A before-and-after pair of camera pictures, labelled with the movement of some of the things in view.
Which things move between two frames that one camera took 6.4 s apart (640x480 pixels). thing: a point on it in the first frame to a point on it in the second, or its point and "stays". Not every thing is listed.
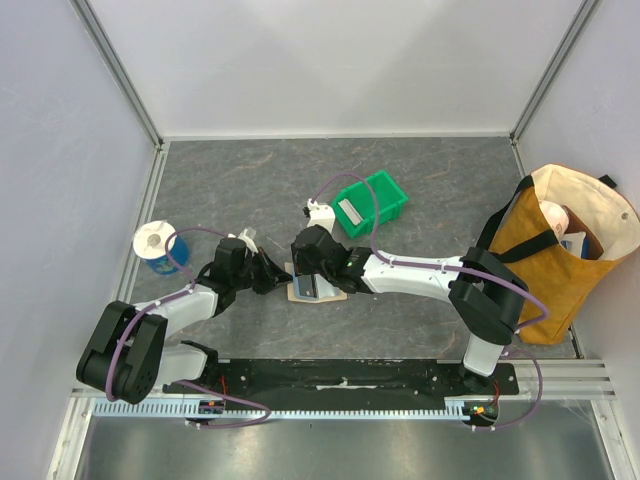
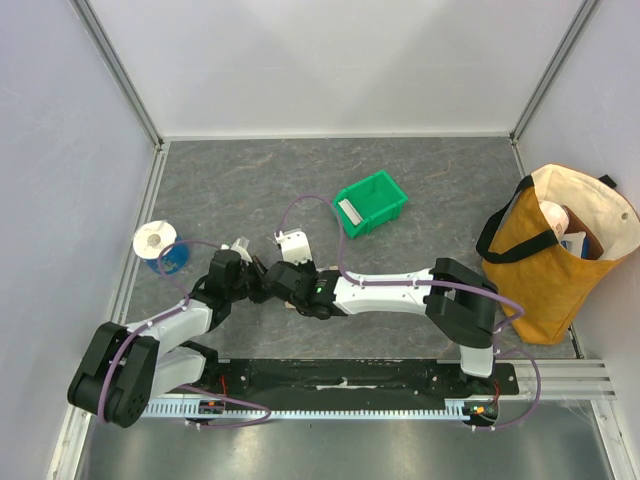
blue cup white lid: [149, 244] stays
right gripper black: [307, 267] to [279, 278]
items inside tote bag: [568, 231] stays
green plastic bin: [355, 209] stays
